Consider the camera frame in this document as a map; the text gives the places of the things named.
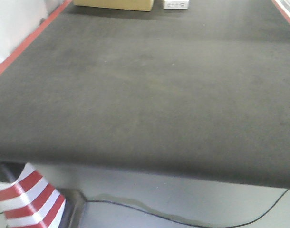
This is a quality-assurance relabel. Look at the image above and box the black conveyor belt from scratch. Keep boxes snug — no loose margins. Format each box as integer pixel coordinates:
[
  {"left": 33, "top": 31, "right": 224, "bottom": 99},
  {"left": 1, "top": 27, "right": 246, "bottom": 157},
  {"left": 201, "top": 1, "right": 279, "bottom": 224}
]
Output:
[{"left": 0, "top": 0, "right": 290, "bottom": 188}]

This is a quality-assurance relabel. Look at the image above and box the red conveyor edge strip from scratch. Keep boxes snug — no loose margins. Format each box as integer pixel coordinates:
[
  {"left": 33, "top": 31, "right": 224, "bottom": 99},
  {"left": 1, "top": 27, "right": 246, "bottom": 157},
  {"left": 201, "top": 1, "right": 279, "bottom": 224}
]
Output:
[{"left": 0, "top": 0, "right": 71, "bottom": 75}]

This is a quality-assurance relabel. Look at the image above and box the cardboard box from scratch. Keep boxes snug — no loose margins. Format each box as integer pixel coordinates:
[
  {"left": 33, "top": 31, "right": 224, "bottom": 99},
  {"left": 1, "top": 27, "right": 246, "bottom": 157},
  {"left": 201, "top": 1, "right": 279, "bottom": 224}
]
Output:
[{"left": 73, "top": 0, "right": 154, "bottom": 12}]

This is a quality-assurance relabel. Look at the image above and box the white small box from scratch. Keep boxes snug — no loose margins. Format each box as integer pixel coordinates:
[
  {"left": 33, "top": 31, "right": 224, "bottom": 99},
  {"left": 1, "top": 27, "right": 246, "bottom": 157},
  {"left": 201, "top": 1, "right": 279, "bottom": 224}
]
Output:
[{"left": 163, "top": 0, "right": 189, "bottom": 10}]

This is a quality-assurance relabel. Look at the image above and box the striped traffic cone left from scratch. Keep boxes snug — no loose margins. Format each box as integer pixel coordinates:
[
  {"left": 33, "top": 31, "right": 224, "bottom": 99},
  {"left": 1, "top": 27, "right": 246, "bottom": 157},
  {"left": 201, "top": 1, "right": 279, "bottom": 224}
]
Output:
[{"left": 0, "top": 163, "right": 66, "bottom": 228}]

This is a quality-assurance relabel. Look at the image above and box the black floor cable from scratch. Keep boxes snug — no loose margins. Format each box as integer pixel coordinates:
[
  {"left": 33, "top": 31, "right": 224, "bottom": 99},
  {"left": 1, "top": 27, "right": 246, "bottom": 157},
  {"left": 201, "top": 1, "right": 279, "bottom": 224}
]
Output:
[{"left": 87, "top": 189, "right": 290, "bottom": 228}]

